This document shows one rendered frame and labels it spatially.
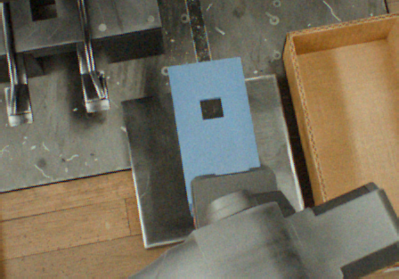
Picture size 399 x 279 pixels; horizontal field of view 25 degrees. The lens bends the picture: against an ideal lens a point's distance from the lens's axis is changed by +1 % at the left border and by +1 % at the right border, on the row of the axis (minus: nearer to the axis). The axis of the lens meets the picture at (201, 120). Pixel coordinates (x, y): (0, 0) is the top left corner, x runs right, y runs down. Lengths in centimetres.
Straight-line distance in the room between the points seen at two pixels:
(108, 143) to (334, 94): 25
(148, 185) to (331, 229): 38
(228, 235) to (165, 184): 41
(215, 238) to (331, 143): 46
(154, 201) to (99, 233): 7
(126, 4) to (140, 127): 13
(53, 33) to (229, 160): 23
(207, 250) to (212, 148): 31
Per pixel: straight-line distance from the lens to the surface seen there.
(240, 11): 101
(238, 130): 83
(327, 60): 99
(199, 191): 69
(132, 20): 92
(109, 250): 95
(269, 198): 68
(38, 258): 96
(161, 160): 94
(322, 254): 59
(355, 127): 97
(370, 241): 59
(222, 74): 85
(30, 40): 93
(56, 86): 100
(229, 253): 52
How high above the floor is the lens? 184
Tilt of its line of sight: 75 degrees down
